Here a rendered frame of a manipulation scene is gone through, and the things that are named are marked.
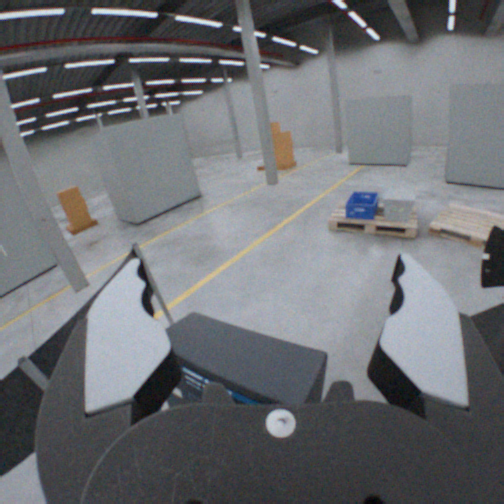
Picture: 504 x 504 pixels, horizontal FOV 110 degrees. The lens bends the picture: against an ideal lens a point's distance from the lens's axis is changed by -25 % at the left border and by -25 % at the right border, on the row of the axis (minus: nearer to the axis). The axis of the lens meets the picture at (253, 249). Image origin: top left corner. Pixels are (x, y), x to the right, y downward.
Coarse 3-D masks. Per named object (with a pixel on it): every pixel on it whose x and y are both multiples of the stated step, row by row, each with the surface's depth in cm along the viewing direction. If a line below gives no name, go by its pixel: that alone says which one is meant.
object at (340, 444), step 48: (336, 384) 5; (144, 432) 4; (192, 432) 4; (240, 432) 4; (288, 432) 4; (336, 432) 4; (384, 432) 4; (432, 432) 4; (96, 480) 3; (144, 480) 3; (192, 480) 3; (240, 480) 3; (288, 480) 3; (336, 480) 3; (384, 480) 3; (432, 480) 3
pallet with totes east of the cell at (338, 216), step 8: (344, 208) 358; (336, 216) 338; (344, 216) 331; (376, 216) 312; (416, 216) 292; (328, 224) 332; (336, 224) 325; (368, 224) 299; (376, 224) 292; (384, 224) 288; (392, 224) 284; (400, 224) 280; (408, 224) 277; (416, 224) 273; (368, 232) 304; (376, 232) 298; (384, 232) 294; (392, 232) 290; (408, 232) 273; (416, 232) 268
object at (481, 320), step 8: (480, 312) 51; (488, 312) 49; (496, 312) 47; (472, 320) 52; (480, 320) 50; (488, 320) 48; (496, 320) 46; (480, 328) 49; (488, 328) 47; (496, 328) 45; (488, 336) 47; (496, 336) 45; (488, 344) 46; (496, 344) 44; (496, 352) 44; (496, 360) 43
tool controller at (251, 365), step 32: (192, 320) 41; (192, 352) 32; (224, 352) 32; (256, 352) 32; (288, 352) 32; (320, 352) 31; (192, 384) 32; (224, 384) 28; (256, 384) 26; (288, 384) 26; (320, 384) 29
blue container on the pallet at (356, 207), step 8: (352, 192) 351; (360, 192) 348; (368, 192) 341; (376, 192) 335; (352, 200) 352; (360, 200) 354; (368, 200) 347; (376, 200) 312; (352, 208) 311; (360, 208) 304; (368, 208) 299; (376, 208) 329; (352, 216) 317; (360, 216) 310; (368, 216) 304
